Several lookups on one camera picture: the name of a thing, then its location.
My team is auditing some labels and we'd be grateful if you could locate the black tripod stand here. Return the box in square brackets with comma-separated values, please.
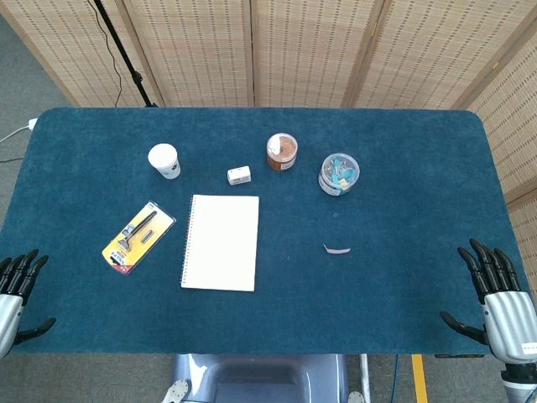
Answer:
[92, 0, 159, 108]

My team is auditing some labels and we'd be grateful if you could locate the thin black cable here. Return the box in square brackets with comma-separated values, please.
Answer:
[86, 0, 123, 107]

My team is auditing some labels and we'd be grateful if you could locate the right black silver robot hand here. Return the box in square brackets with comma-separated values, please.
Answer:
[440, 238, 537, 364]

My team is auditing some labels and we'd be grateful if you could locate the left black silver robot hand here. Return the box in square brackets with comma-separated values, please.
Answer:
[0, 249, 57, 358]

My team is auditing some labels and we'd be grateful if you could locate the white table leg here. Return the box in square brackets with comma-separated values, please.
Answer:
[358, 354, 372, 403]

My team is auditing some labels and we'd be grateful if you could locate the small white box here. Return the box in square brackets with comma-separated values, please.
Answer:
[227, 165, 253, 187]

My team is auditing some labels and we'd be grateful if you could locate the clear jar of binder clips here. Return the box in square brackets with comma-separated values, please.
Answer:
[317, 153, 361, 196]

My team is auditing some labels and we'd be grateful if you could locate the brown-filled clear plastic jar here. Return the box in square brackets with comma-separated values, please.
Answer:
[266, 132, 300, 172]

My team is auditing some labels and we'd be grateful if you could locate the white power plug with cord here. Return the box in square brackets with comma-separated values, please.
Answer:
[0, 118, 39, 144]

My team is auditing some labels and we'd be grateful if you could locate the white spiral notebook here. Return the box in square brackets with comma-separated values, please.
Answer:
[180, 194, 260, 293]

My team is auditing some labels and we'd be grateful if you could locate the blue table cloth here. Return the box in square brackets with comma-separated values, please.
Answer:
[0, 107, 525, 358]

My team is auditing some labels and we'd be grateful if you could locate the grey-blue robot torso base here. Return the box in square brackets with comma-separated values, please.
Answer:
[161, 353, 366, 403]

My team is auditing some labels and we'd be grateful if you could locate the razor in yellow blister pack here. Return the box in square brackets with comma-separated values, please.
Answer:
[102, 200, 177, 275]

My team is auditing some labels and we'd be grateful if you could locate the blue floor cable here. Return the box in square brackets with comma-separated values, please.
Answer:
[391, 354, 400, 403]

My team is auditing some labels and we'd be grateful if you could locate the white flower-print paper cup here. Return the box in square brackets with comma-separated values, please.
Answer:
[147, 143, 181, 181]

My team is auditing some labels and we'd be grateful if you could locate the bamboo folding screen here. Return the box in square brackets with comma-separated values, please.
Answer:
[0, 0, 537, 202]

